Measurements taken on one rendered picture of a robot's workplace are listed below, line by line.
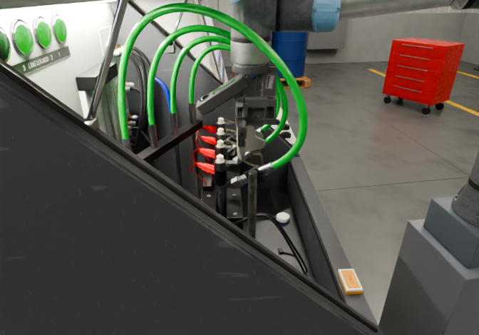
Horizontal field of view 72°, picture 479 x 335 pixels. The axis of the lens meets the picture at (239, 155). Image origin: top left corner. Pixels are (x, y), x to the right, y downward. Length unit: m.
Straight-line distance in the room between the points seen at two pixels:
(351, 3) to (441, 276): 0.76
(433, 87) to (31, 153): 4.63
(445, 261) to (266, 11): 0.80
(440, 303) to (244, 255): 0.80
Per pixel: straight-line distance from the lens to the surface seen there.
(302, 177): 0.99
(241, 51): 0.63
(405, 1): 0.79
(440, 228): 1.11
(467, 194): 1.06
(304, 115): 0.54
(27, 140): 0.39
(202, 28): 0.73
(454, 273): 1.07
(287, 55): 5.55
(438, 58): 4.75
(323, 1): 0.63
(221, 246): 0.41
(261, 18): 0.62
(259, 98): 0.66
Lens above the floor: 1.44
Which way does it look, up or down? 27 degrees down
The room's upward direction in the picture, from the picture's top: straight up
